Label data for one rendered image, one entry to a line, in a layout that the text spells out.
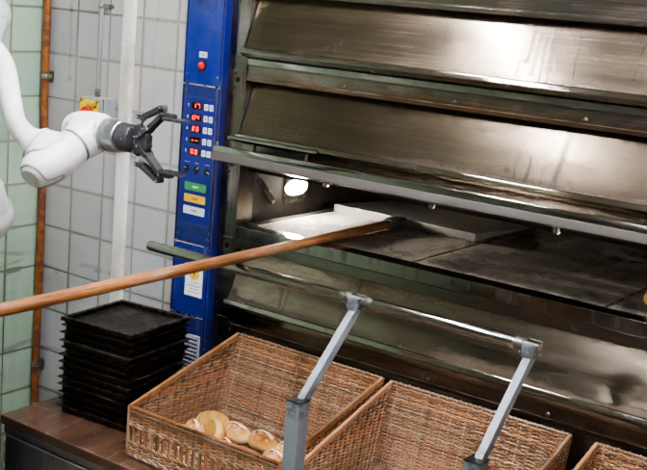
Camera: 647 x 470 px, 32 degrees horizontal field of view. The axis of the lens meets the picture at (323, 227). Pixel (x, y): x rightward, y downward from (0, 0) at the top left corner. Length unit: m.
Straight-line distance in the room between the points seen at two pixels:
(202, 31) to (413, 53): 0.74
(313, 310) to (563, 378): 0.80
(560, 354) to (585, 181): 0.46
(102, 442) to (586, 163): 1.59
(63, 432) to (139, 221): 0.78
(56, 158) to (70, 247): 1.11
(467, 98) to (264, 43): 0.69
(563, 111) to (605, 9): 0.27
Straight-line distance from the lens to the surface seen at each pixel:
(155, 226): 3.72
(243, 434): 3.34
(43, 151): 2.96
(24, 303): 2.50
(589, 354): 2.96
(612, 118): 2.84
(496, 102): 2.97
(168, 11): 3.64
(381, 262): 3.18
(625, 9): 2.85
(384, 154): 3.12
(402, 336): 3.18
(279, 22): 3.36
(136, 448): 3.24
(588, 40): 2.89
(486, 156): 2.98
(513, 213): 2.80
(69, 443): 3.36
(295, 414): 2.69
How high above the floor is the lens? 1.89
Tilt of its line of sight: 12 degrees down
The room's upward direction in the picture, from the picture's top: 5 degrees clockwise
